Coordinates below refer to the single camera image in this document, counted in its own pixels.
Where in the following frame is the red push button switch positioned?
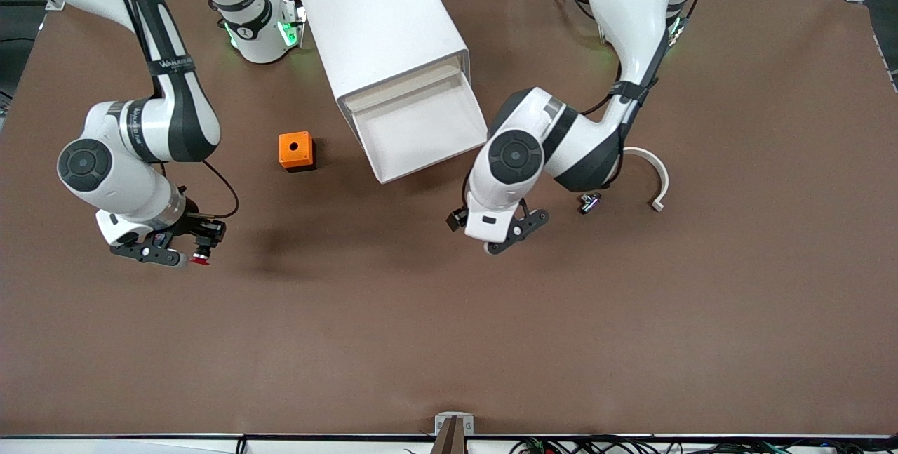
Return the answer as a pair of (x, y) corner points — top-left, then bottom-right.
(189, 233), (213, 267)

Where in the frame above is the black cable bundle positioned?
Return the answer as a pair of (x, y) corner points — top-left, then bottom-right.
(509, 435), (898, 454)

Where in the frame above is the white table edge rail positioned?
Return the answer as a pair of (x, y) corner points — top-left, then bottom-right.
(0, 434), (898, 454)

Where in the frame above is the grey metal table bracket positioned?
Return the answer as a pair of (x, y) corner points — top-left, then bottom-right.
(434, 412), (475, 436)

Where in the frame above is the orange button box with hole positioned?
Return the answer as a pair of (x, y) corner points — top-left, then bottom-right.
(279, 131), (316, 173)

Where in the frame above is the white curved plastic bracket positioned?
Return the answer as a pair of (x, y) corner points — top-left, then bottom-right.
(623, 147), (671, 213)

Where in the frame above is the brown table cover sheet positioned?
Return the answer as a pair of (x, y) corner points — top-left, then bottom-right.
(0, 0), (898, 437)

